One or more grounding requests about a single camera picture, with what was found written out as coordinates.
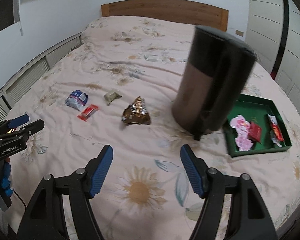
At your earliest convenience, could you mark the blue white snack packet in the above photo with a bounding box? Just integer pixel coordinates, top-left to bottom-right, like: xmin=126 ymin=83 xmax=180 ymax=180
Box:
xmin=65 ymin=90 xmax=88 ymax=111

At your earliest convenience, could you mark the gold brown snack bag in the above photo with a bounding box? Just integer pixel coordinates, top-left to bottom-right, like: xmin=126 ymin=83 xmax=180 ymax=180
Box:
xmin=121 ymin=96 xmax=151 ymax=125

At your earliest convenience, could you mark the red white konjac snack bag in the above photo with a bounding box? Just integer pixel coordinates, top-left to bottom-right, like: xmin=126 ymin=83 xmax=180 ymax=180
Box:
xmin=267 ymin=114 xmax=284 ymax=147

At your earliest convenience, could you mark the red rectangular snack packet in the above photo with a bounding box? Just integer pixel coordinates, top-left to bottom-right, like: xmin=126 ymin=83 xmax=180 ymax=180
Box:
xmin=248 ymin=121 xmax=262 ymax=143

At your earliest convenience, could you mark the small red candy wrapper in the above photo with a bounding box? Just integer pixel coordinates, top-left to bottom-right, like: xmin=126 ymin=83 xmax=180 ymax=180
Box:
xmin=77 ymin=104 xmax=99 ymax=121

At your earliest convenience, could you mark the wooden headboard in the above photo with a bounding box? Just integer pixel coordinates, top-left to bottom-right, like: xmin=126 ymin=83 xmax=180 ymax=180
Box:
xmin=101 ymin=0 xmax=229 ymax=31

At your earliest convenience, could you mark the pink cartoon snack packet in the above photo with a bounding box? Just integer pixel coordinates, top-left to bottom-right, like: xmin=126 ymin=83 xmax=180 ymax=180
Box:
xmin=230 ymin=115 xmax=253 ymax=151

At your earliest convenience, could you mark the brown black electric kettle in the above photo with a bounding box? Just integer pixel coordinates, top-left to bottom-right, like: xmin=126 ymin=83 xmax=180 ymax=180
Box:
xmin=172 ymin=25 xmax=256 ymax=140

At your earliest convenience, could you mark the olive green small packet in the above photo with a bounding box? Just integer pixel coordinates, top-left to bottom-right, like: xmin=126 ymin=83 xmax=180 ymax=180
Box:
xmin=104 ymin=89 xmax=123 ymax=106

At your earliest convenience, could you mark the white wardrobe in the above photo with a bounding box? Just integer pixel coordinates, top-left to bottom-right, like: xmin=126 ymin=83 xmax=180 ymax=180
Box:
xmin=245 ymin=0 xmax=300 ymax=97

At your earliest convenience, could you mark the green tray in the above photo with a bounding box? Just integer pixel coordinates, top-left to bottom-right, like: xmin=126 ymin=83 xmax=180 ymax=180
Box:
xmin=223 ymin=94 xmax=292 ymax=158

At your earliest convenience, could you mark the wall switch plate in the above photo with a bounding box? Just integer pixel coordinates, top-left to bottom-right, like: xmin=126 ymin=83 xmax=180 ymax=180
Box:
xmin=235 ymin=30 xmax=244 ymax=37

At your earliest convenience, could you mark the floral pink bed quilt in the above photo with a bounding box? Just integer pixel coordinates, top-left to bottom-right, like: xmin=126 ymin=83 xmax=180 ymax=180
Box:
xmin=0 ymin=16 xmax=300 ymax=239

